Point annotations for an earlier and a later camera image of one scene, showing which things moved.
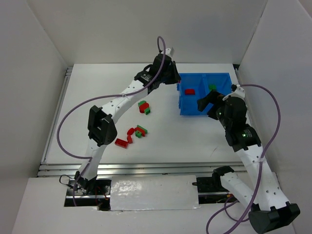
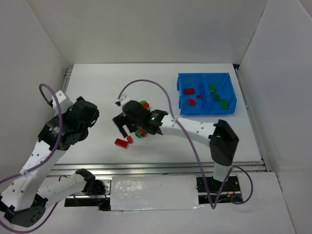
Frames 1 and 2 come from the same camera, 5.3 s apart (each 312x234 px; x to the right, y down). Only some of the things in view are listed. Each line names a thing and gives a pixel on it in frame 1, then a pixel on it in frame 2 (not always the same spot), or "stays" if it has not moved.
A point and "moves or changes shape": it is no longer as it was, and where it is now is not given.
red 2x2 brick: x=129 y=139 stays
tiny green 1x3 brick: x=212 y=87 stays
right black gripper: x=212 y=103 -> x=121 y=121
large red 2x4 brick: x=121 y=143 stays
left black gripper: x=172 y=73 -> x=90 y=119
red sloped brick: x=189 y=91 stays
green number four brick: x=138 y=134 stays
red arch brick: x=130 y=131 moves or changes shape
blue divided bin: x=193 y=86 stays
